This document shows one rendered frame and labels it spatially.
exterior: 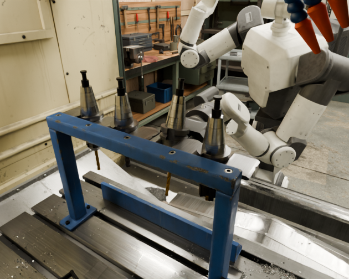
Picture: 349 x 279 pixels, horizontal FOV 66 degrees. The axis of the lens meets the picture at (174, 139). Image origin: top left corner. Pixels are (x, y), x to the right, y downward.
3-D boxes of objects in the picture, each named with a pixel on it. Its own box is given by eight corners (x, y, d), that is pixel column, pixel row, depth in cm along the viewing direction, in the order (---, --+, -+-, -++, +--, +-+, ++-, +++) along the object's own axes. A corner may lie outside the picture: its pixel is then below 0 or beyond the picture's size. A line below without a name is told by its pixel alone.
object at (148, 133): (144, 127, 62) (143, 124, 62) (163, 132, 60) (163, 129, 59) (123, 139, 57) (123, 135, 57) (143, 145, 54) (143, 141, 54)
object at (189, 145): (185, 139, 57) (185, 135, 57) (207, 145, 54) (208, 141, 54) (166, 153, 52) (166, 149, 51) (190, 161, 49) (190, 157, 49)
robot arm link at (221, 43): (190, 68, 127) (234, 42, 119) (191, 78, 116) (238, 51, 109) (178, 47, 121) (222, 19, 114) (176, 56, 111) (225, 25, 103)
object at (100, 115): (73, 123, 66) (71, 113, 65) (93, 115, 70) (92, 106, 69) (89, 129, 63) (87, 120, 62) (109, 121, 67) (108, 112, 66)
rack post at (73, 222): (86, 204, 84) (68, 117, 70) (98, 211, 82) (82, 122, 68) (58, 224, 77) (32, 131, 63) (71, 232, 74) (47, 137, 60)
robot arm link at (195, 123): (158, 113, 63) (184, 98, 71) (160, 148, 67) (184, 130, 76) (207, 125, 57) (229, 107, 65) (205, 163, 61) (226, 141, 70)
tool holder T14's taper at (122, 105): (109, 125, 59) (106, 96, 56) (121, 118, 63) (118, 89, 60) (127, 128, 58) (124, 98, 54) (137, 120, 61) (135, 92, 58)
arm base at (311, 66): (323, 95, 88) (338, 60, 85) (357, 103, 76) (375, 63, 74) (286, 83, 84) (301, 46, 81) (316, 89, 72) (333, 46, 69)
